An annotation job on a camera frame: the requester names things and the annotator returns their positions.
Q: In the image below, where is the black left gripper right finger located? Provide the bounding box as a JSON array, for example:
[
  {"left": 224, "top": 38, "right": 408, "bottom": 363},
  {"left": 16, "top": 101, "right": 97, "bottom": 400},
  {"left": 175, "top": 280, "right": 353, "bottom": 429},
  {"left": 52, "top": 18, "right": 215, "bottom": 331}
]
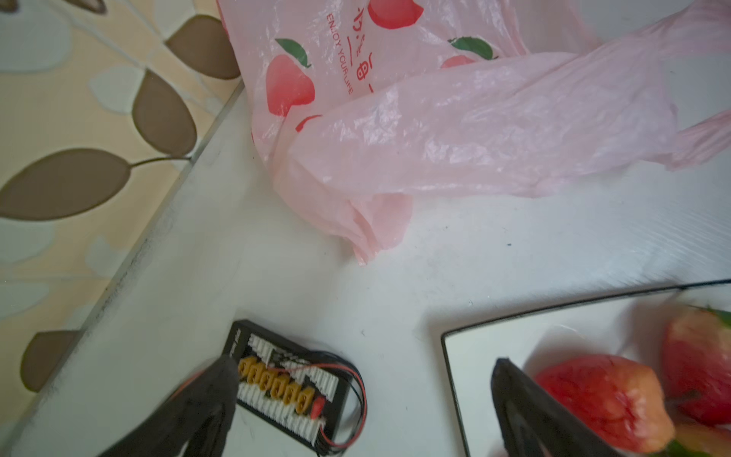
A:
[{"left": 491, "top": 358, "right": 621, "bottom": 457}]

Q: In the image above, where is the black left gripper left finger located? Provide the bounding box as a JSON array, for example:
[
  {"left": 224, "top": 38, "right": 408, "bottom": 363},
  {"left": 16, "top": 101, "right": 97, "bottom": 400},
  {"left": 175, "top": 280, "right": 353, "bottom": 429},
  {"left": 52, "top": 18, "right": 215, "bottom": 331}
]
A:
[{"left": 101, "top": 355, "right": 239, "bottom": 457}]

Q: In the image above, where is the red fake strawberry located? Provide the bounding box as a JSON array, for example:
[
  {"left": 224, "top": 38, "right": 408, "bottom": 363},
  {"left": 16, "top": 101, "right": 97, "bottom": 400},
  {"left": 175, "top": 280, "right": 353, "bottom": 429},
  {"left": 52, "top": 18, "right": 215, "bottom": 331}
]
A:
[{"left": 662, "top": 307, "right": 730, "bottom": 426}]

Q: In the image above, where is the pink plastic bag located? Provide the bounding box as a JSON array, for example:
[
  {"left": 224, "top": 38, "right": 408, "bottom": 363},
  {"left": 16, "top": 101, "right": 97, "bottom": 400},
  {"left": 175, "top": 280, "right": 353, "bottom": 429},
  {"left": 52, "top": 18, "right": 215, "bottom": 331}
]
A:
[{"left": 218, "top": 1, "right": 730, "bottom": 263}]

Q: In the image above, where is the white square board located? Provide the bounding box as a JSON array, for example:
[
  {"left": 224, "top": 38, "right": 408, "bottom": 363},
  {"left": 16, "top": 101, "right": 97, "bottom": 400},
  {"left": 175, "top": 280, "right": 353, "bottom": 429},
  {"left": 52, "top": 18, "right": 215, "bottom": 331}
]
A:
[{"left": 441, "top": 280, "right": 730, "bottom": 456}]

